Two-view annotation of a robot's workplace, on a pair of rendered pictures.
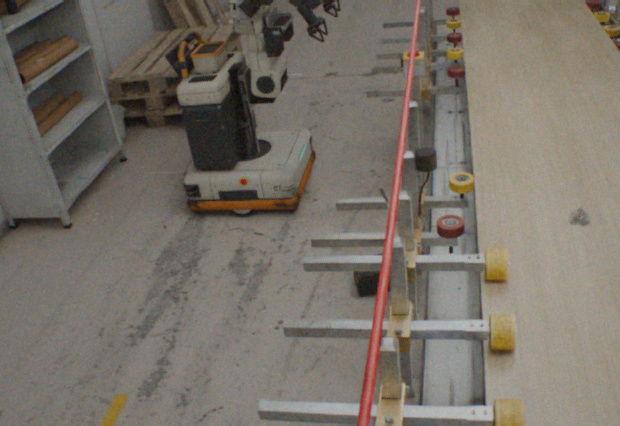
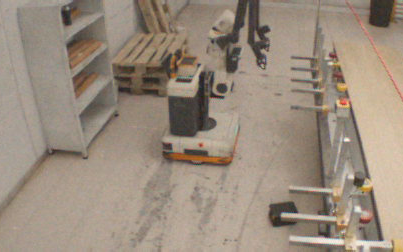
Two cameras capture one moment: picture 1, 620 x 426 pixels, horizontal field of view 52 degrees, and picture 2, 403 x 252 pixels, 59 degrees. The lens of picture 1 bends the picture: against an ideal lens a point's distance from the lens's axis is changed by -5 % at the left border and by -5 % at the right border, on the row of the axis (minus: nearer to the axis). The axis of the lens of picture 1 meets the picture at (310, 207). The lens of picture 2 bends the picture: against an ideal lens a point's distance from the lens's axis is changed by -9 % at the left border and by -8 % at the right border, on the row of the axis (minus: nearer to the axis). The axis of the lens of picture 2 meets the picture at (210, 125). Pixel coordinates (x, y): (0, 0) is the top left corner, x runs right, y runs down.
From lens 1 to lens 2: 59 cm
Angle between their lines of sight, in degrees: 3
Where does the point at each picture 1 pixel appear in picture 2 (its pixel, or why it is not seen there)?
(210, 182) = (179, 143)
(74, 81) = (93, 65)
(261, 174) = (212, 142)
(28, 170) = (65, 122)
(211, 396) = not seen: outside the picture
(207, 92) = (186, 89)
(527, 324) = not seen: outside the picture
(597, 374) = not seen: outside the picture
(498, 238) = (392, 227)
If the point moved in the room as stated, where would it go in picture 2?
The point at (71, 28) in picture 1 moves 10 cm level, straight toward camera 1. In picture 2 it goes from (97, 33) to (98, 36)
